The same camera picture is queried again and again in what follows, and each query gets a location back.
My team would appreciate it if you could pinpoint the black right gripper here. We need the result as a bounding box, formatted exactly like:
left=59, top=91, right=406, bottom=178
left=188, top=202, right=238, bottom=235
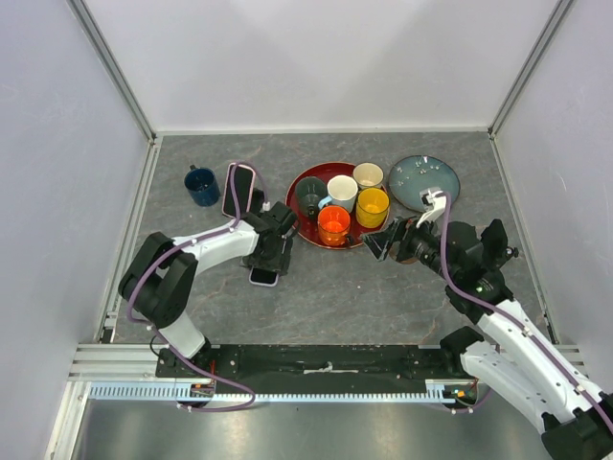
left=359, top=209, right=457, bottom=282

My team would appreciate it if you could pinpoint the black folding phone stand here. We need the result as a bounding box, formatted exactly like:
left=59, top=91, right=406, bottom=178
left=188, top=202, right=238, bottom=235
left=240, top=188, right=264, bottom=223

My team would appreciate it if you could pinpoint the blue-green ceramic plate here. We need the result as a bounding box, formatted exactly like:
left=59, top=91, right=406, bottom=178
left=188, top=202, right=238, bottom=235
left=388, top=155, right=461, bottom=212

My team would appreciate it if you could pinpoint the dark grey cup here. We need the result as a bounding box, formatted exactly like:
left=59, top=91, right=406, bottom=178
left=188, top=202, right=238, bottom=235
left=295, top=176, right=328, bottom=219

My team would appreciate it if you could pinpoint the cream cup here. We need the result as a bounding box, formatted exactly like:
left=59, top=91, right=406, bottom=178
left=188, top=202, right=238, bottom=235
left=352, top=162, right=384, bottom=190

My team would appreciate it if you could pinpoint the purple cable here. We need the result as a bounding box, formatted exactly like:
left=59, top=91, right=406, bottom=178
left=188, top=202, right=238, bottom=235
left=125, top=161, right=268, bottom=413
left=439, top=192, right=613, bottom=432

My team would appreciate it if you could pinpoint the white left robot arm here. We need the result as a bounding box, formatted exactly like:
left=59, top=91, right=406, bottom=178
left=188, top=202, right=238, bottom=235
left=118, top=202, right=298, bottom=377

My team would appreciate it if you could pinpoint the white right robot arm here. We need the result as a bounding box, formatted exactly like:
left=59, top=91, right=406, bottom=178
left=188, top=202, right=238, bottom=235
left=362, top=218, right=612, bottom=459

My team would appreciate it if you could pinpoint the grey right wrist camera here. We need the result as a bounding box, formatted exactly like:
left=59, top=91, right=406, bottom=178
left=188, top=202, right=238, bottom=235
left=416, top=187, right=451, bottom=228

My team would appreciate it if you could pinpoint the dark blue mug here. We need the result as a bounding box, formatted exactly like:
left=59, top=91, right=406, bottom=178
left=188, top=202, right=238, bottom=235
left=184, top=165, right=220, bottom=207

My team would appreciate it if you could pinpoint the round base phone stand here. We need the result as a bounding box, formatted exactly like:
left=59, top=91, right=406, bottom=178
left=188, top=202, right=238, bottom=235
left=389, top=248, right=419, bottom=265

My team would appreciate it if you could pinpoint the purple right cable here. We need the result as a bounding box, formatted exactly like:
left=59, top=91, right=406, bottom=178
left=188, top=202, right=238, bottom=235
left=439, top=192, right=613, bottom=432

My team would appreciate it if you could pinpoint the black suction phone mount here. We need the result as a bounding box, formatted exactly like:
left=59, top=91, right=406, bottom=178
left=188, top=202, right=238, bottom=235
left=480, top=218, right=519, bottom=269

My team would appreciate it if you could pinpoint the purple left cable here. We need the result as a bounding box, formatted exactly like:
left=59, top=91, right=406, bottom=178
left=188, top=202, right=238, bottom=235
left=125, top=161, right=268, bottom=413

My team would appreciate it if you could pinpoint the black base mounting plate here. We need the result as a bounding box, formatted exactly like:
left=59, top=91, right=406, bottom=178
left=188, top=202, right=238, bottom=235
left=155, top=343, right=473, bottom=396

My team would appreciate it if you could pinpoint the pink case phone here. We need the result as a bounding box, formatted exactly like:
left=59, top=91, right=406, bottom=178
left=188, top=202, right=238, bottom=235
left=222, top=162, right=256, bottom=219

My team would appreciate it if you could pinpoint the yellow cup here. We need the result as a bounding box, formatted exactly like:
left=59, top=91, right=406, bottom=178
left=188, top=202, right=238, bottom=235
left=356, top=188, right=390, bottom=229

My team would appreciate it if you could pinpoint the orange mug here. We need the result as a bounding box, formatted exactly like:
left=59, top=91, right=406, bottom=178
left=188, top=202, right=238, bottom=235
left=317, top=205, right=352, bottom=247

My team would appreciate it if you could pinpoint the lavender case phone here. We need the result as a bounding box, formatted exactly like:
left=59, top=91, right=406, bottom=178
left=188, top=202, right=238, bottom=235
left=249, top=267, right=279, bottom=288

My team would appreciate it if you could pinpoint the white mug blue handle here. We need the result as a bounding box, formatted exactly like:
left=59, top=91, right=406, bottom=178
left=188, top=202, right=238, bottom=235
left=318, top=174, right=359, bottom=213

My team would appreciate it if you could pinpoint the red round tray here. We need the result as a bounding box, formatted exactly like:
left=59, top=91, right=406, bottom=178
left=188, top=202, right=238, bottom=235
left=284, top=162, right=391, bottom=250

